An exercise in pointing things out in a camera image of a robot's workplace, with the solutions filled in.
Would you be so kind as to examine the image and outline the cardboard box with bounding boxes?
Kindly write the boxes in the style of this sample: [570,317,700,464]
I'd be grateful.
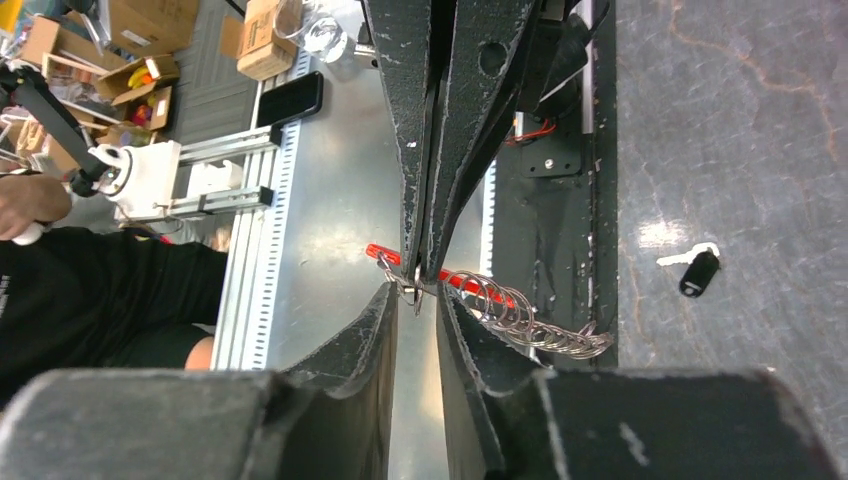
[236,1,297,81]

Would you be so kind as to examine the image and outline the person in black shirt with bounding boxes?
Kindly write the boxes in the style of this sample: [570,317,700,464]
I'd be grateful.
[1,170,227,403]

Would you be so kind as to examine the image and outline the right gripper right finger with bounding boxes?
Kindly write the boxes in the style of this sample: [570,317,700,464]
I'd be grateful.
[437,285,838,479]

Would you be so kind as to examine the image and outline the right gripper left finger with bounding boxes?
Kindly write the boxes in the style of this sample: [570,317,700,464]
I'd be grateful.
[1,283,398,479]

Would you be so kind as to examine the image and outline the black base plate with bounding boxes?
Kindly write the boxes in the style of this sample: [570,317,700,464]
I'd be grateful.
[488,1,618,341]

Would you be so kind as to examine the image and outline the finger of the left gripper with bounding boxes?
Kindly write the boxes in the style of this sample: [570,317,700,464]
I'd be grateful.
[421,1,537,281]
[363,0,455,279]

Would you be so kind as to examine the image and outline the black smartphone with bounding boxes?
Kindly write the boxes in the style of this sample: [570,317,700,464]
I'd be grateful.
[256,72,324,128]

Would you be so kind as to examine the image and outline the slotted aluminium rail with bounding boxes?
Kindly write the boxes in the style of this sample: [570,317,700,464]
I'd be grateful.
[210,46,313,371]

